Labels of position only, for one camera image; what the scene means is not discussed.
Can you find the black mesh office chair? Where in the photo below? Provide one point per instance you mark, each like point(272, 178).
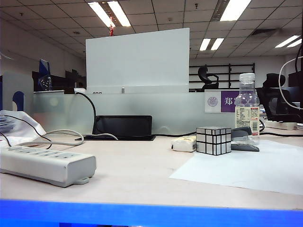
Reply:
point(272, 99)

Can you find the white cloth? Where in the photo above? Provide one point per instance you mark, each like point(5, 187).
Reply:
point(21, 133)

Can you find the grey stapler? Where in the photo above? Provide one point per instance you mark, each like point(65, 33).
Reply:
point(241, 132)

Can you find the red hanging ornament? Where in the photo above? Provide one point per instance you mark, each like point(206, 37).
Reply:
point(111, 29)

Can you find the white panel board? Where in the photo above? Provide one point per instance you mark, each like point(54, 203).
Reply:
point(137, 61)

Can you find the white power strip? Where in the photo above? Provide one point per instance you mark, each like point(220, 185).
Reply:
point(281, 124)
point(47, 163)

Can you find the white wrapped eraser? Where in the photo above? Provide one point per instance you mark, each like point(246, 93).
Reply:
point(183, 144)

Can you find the blue bar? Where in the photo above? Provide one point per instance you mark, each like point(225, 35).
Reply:
point(151, 214)

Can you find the frosted glass desk partition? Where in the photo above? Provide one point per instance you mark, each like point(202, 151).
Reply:
point(177, 111)

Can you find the frosted panel with blue mark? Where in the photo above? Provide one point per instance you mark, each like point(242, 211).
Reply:
point(19, 82)

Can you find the silver mirror cube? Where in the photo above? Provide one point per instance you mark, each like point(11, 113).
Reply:
point(213, 142)

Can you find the black shelf rack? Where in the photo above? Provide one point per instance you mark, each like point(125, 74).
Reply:
point(236, 71)

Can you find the white paper sheet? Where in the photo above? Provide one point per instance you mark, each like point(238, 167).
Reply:
point(248, 170)

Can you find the clear plastic water bottle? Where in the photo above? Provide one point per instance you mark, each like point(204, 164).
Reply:
point(247, 104)

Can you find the blue transparent trophy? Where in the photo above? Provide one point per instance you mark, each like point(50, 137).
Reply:
point(45, 75)

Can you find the purple and white name sign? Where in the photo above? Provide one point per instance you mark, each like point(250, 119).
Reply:
point(213, 101)

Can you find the ceiling light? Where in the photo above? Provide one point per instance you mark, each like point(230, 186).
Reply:
point(109, 13)
point(288, 41)
point(234, 9)
point(210, 44)

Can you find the white plug adapter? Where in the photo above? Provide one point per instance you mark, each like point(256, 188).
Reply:
point(79, 90)

